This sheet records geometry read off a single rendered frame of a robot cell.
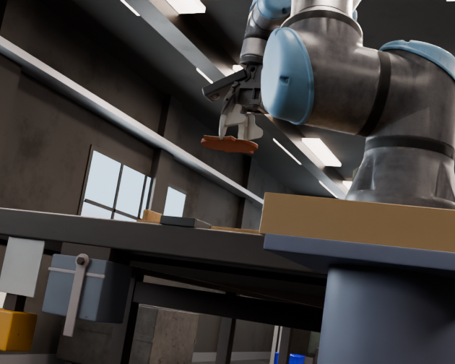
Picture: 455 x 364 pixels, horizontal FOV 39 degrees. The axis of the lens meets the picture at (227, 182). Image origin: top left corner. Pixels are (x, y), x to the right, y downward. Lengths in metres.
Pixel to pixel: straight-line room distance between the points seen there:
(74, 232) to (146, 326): 4.19
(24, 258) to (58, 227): 0.11
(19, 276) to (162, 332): 4.20
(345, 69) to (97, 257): 0.70
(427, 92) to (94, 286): 0.75
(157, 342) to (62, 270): 4.25
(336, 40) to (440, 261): 0.31
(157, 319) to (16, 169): 1.69
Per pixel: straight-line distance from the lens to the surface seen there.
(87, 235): 1.36
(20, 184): 5.60
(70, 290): 1.34
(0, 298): 4.58
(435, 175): 0.83
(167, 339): 5.70
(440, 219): 0.75
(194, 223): 1.23
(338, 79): 0.82
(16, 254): 1.47
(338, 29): 0.86
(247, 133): 1.53
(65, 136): 6.02
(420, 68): 0.87
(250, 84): 1.47
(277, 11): 1.42
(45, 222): 1.43
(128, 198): 6.90
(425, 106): 0.85
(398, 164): 0.83
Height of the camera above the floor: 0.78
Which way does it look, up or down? 11 degrees up
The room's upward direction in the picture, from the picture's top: 9 degrees clockwise
